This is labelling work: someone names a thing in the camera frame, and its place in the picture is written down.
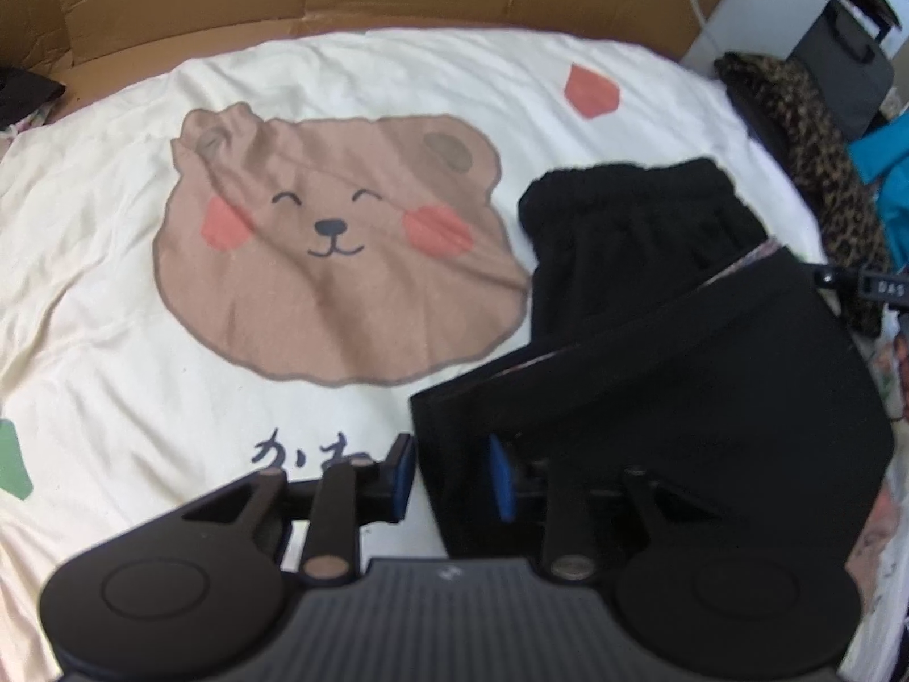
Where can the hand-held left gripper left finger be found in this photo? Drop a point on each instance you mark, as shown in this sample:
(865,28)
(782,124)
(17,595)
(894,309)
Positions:
(403,476)

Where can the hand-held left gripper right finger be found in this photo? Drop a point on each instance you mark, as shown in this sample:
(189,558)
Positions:
(501,479)

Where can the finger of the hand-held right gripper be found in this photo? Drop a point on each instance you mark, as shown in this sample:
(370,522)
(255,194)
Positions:
(831,277)

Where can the black bear-print shorts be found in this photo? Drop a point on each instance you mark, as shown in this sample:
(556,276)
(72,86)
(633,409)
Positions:
(710,369)

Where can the white printed garment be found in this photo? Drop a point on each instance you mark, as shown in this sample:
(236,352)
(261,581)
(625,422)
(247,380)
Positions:
(891,369)

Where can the teal printed jersey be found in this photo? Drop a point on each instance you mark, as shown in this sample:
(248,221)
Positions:
(880,156)

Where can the leopard print garment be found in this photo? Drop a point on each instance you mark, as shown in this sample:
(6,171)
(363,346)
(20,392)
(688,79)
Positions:
(817,142)

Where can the black folded garment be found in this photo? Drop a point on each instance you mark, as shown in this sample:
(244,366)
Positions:
(753,114)

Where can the grey laptop bag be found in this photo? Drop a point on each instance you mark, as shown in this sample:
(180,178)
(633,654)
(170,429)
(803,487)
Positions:
(845,78)

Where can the cream bear-print bed sheet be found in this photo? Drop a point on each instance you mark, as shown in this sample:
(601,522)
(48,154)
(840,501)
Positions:
(213,369)

